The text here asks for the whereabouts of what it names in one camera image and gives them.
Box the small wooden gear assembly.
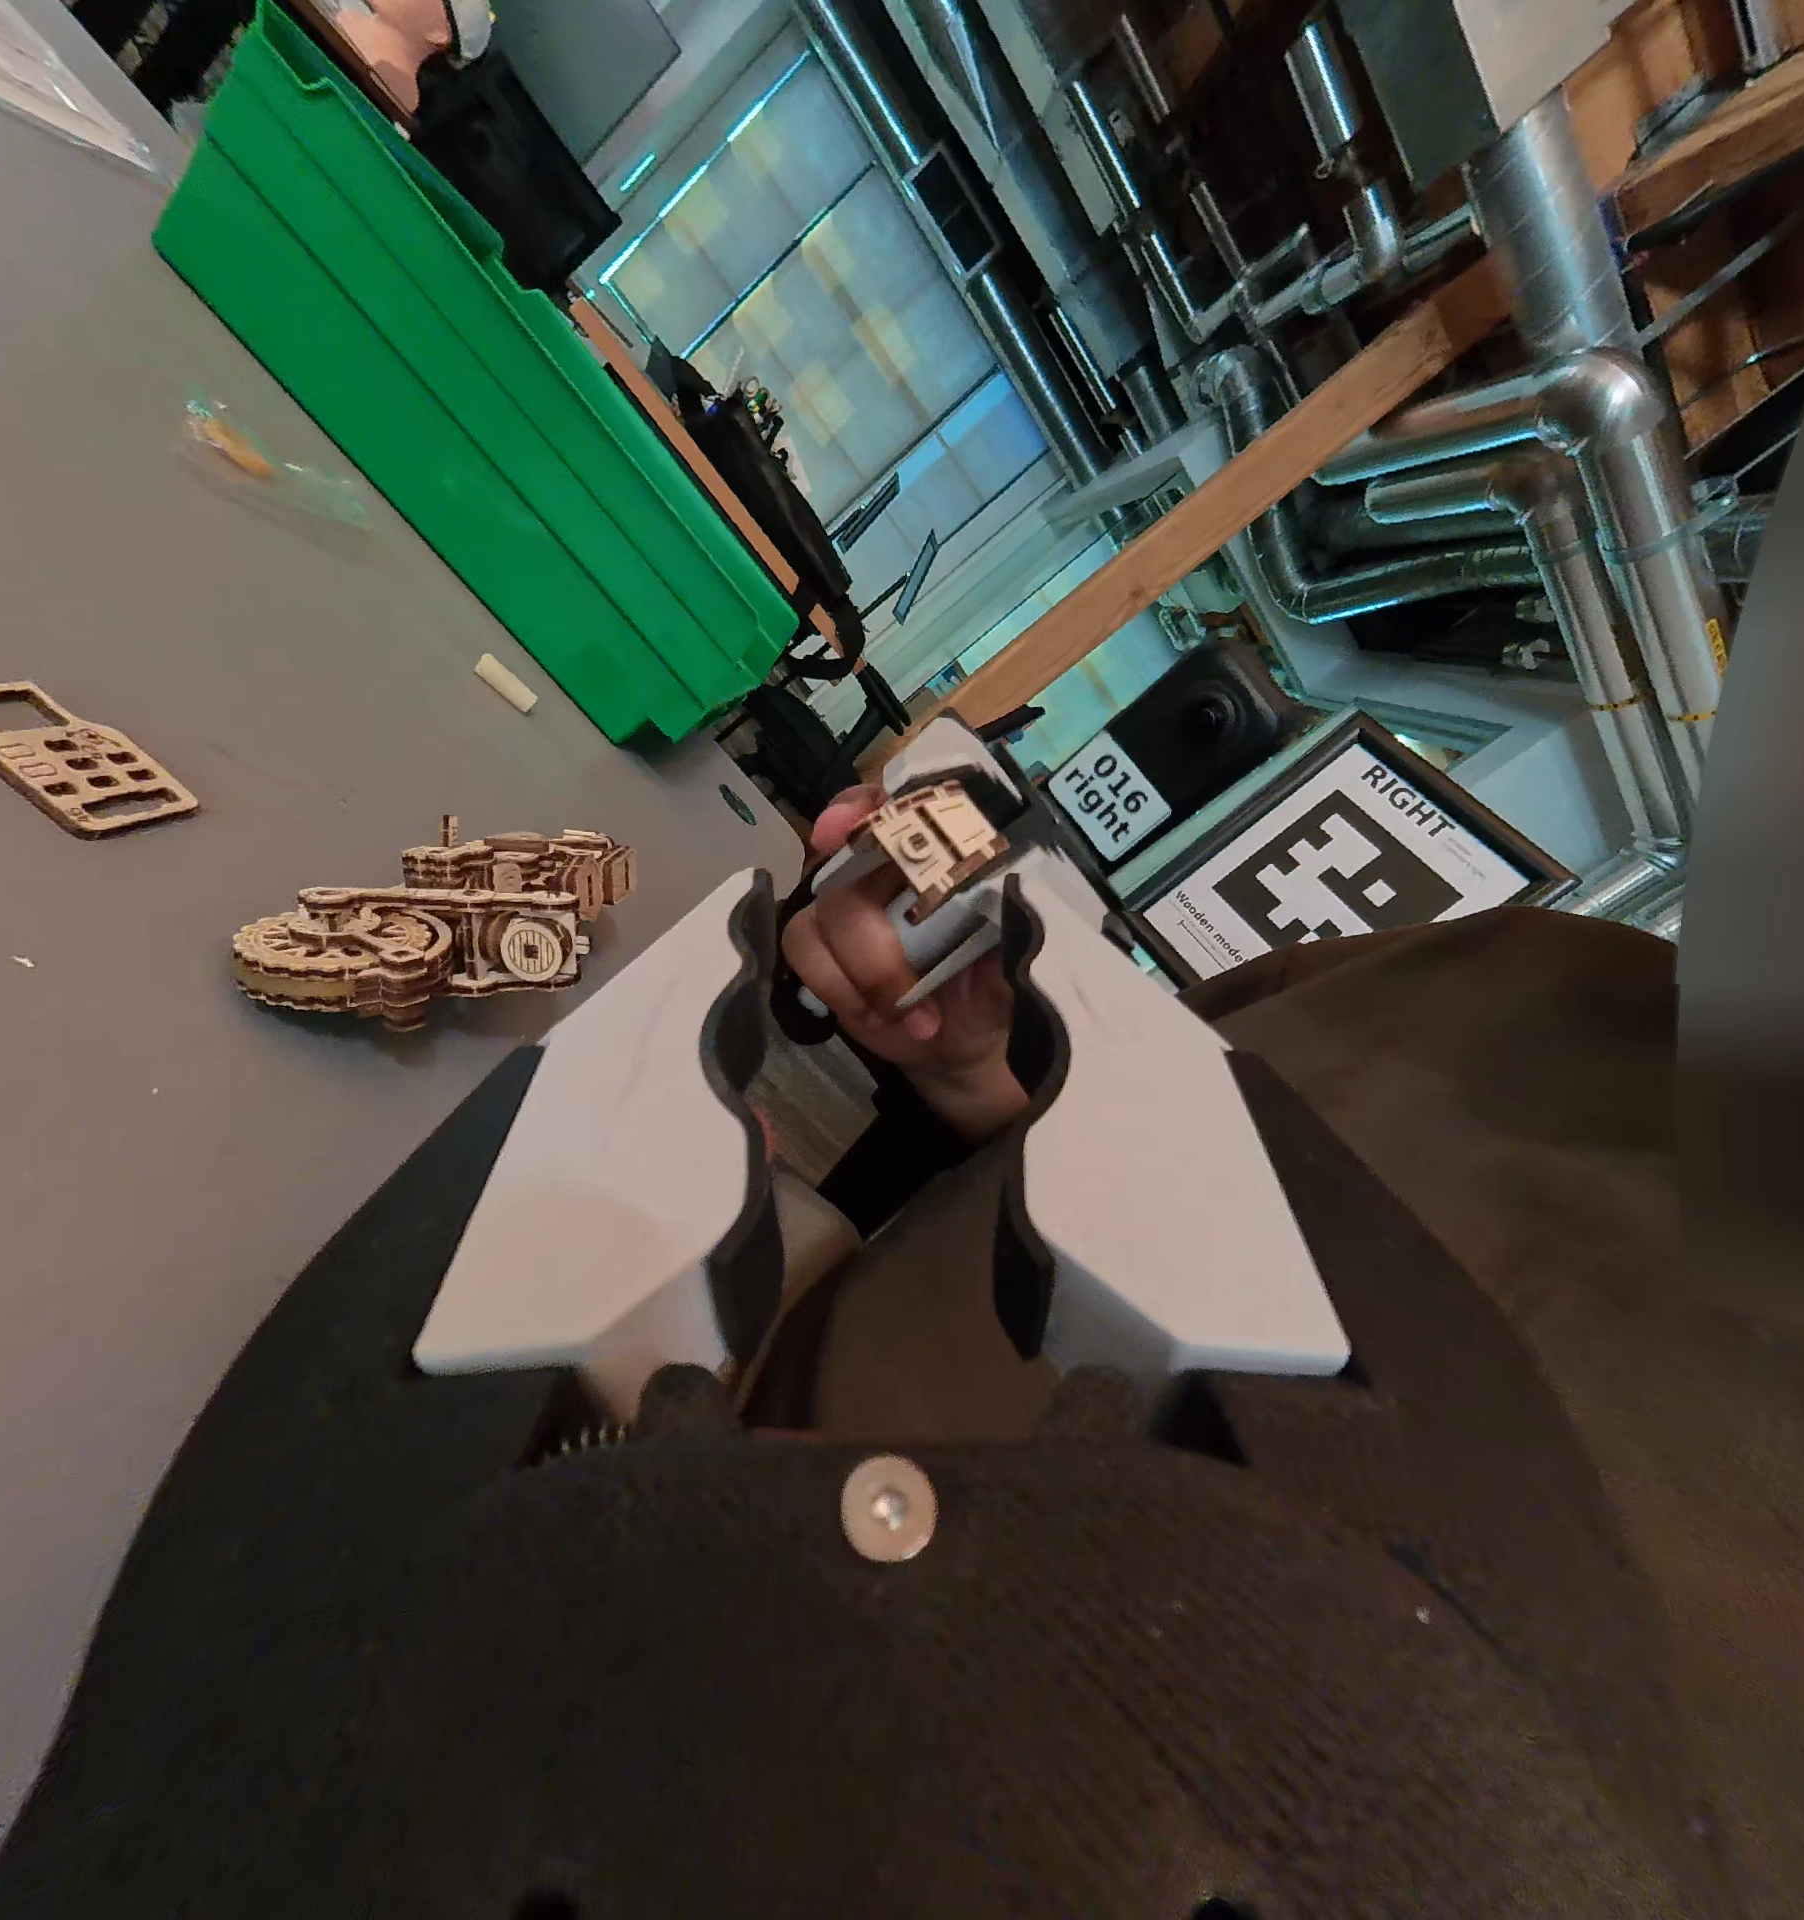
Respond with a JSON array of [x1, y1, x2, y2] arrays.
[[860, 786, 1019, 926]]

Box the clear bag of small parts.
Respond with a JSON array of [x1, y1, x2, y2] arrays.
[[181, 394, 381, 527]]

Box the person's right hand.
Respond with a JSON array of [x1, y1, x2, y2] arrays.
[[782, 791, 1031, 1125]]

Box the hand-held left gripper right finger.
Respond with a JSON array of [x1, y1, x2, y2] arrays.
[[992, 876, 1356, 1386]]

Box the silver ventilation ducts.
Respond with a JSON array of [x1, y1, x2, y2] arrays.
[[796, 0, 1789, 914]]

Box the green plastic bin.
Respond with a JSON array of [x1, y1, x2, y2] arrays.
[[150, 0, 804, 749]]

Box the wooden piece with grid holes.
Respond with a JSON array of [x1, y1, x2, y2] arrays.
[[0, 684, 202, 840]]

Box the wooden motorcycle model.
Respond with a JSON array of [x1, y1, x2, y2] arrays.
[[229, 813, 643, 1024]]

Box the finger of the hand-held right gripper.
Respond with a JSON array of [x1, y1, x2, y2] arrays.
[[891, 882, 1014, 1010], [878, 717, 1031, 831]]

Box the papers in plastic sleeve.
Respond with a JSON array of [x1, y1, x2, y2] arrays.
[[0, 0, 193, 183]]

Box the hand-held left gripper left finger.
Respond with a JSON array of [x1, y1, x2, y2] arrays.
[[410, 868, 779, 1393]]

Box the black equipment on table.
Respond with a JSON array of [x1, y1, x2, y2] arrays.
[[670, 346, 860, 605]]

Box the wooden ceiling beam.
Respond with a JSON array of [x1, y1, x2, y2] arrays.
[[932, 260, 1521, 736]]

